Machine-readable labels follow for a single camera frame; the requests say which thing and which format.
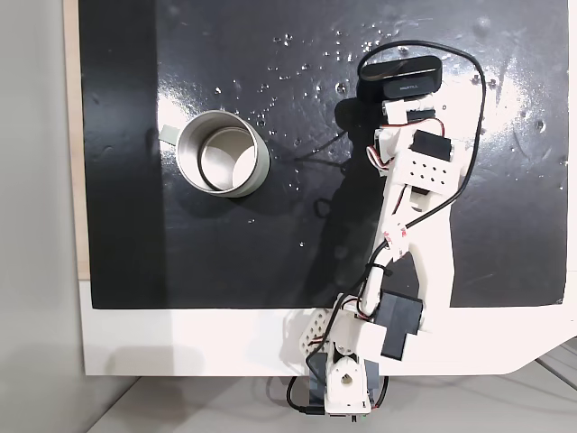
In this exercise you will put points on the pale green metal cup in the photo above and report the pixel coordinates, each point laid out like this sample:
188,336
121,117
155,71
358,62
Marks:
223,153

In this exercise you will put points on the black glossy table mat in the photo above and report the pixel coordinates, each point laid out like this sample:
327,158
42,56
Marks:
225,252

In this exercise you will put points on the beige wooden board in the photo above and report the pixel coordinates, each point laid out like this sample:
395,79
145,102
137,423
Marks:
72,135

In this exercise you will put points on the black oval camera box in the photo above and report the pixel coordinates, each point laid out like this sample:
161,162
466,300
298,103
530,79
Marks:
401,72

